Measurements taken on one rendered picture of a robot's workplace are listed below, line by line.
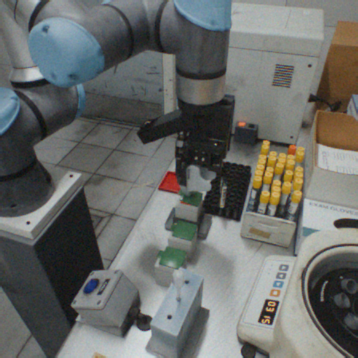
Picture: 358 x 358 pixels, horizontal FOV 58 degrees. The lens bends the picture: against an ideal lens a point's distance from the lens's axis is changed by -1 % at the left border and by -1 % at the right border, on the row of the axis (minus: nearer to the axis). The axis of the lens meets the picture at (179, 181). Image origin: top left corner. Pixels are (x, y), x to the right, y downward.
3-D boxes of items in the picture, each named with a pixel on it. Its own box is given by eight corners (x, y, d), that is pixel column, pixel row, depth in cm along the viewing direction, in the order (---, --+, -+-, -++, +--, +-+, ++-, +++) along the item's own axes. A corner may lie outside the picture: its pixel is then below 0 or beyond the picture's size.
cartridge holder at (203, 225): (173, 211, 74) (173, 199, 72) (212, 220, 72) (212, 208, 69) (165, 228, 70) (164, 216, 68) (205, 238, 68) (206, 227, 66)
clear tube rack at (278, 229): (255, 177, 83) (259, 153, 78) (295, 184, 81) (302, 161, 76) (239, 236, 68) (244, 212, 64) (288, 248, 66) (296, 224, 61)
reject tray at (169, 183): (168, 173, 84) (167, 170, 84) (192, 178, 83) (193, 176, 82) (157, 189, 79) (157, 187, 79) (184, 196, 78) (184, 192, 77)
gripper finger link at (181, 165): (183, 192, 59) (184, 151, 53) (175, 189, 59) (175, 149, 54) (191, 176, 62) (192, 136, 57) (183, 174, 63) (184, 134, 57)
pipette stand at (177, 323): (172, 297, 58) (171, 264, 51) (209, 312, 56) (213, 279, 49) (145, 350, 51) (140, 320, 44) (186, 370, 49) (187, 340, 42)
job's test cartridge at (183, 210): (180, 211, 72) (180, 189, 68) (201, 216, 71) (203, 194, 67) (175, 224, 69) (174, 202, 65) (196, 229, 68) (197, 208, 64)
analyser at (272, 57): (223, 92, 120) (231, 1, 101) (300, 103, 113) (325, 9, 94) (200, 135, 98) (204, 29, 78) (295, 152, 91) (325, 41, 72)
